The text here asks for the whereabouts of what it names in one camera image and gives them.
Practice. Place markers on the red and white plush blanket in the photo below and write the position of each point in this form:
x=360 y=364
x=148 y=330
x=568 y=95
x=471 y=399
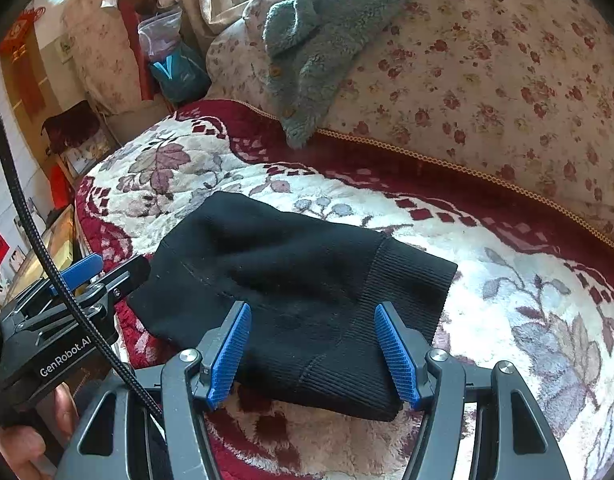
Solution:
x=512 y=285

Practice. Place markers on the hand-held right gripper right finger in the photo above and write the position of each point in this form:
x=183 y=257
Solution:
x=399 y=355

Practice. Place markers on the grey fleece garment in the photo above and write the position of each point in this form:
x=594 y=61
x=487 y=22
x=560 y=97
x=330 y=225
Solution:
x=317 y=60

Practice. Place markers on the black pants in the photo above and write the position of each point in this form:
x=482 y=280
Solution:
x=287 y=280

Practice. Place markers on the beige floral quilt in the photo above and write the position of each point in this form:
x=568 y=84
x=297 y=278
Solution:
x=487 y=85

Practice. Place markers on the person's left hand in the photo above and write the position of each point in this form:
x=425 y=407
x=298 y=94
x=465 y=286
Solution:
x=17 y=450

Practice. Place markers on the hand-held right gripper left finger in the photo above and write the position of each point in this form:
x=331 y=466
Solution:
x=232 y=355

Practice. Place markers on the red hanging cloth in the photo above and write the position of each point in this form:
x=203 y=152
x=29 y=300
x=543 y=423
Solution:
x=132 y=25

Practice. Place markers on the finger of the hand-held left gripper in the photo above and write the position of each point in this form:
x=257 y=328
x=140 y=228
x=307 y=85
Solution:
x=132 y=272
x=79 y=270

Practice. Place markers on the red wall decoration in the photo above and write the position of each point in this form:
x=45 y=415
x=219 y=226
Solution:
x=19 y=45

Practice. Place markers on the dark red cloth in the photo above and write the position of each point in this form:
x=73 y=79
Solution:
x=69 y=127

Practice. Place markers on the teal bag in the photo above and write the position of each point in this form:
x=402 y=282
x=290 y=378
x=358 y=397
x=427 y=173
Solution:
x=179 y=77

